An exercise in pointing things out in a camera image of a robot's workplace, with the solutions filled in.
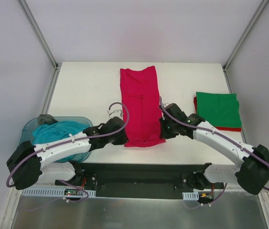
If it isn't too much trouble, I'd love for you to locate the magenta t shirt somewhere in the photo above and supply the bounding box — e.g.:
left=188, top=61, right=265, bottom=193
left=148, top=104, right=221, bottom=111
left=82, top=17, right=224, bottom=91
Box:
left=120, top=66, right=166, bottom=147

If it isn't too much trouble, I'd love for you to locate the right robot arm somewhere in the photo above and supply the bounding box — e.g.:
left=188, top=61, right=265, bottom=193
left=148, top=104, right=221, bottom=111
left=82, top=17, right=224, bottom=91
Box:
left=160, top=103, right=269, bottom=195

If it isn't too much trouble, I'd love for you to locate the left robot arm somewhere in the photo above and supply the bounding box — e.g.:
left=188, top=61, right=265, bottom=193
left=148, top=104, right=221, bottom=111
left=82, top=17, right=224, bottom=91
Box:
left=6, top=117, right=128, bottom=190

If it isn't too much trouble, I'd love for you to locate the folded green t shirt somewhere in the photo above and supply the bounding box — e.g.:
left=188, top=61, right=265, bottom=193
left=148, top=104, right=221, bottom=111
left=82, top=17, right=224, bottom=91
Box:
left=196, top=92, right=242, bottom=128

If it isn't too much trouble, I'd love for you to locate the folded red t shirt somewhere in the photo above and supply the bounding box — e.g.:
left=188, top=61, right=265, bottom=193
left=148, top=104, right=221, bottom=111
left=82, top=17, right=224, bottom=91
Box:
left=193, top=96, right=242, bottom=132

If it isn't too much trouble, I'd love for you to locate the grey cloth in basket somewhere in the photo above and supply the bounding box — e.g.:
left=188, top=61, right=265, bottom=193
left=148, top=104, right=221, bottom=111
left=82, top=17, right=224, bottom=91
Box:
left=37, top=114, right=58, bottom=125

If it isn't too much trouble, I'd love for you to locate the teal t shirt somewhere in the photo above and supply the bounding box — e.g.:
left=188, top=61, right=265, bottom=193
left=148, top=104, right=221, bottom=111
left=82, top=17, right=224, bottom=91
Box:
left=32, top=117, right=92, bottom=145

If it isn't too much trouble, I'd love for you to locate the translucent blue plastic basket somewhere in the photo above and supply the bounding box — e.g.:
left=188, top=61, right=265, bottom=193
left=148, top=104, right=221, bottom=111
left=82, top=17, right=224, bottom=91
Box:
left=15, top=116, right=95, bottom=165

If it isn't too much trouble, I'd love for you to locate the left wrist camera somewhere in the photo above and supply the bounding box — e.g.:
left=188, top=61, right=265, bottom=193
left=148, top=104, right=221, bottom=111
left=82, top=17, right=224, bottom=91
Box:
left=107, top=109, right=123, bottom=119

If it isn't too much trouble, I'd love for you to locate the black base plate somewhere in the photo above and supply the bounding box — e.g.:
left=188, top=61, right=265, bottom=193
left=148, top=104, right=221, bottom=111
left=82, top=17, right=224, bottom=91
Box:
left=65, top=162, right=224, bottom=199

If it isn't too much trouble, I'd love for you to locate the right white cable duct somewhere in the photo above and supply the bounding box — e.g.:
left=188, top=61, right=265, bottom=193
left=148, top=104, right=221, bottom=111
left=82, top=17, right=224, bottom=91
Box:
left=182, top=191, right=199, bottom=201

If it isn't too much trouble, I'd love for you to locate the white cable duct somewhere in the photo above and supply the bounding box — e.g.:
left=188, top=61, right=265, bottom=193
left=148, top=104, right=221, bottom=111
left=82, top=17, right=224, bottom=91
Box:
left=22, top=187, right=86, bottom=198
left=182, top=191, right=199, bottom=201

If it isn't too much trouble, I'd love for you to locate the left white cable duct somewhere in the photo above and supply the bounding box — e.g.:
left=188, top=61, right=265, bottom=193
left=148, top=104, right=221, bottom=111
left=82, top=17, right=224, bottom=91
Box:
left=22, top=187, right=86, bottom=198

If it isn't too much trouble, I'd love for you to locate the right aluminium frame post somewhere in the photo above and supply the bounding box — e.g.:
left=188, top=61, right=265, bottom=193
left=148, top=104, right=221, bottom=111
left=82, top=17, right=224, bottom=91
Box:
left=222, top=0, right=269, bottom=73

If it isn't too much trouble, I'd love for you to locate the aluminium frame post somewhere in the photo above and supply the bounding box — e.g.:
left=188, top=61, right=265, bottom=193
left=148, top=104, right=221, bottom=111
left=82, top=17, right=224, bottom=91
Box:
left=17, top=0, right=59, bottom=70
left=222, top=0, right=269, bottom=73

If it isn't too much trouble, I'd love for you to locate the left aluminium frame post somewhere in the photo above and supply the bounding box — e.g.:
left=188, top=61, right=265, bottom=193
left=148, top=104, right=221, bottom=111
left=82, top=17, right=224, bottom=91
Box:
left=17, top=0, right=59, bottom=70

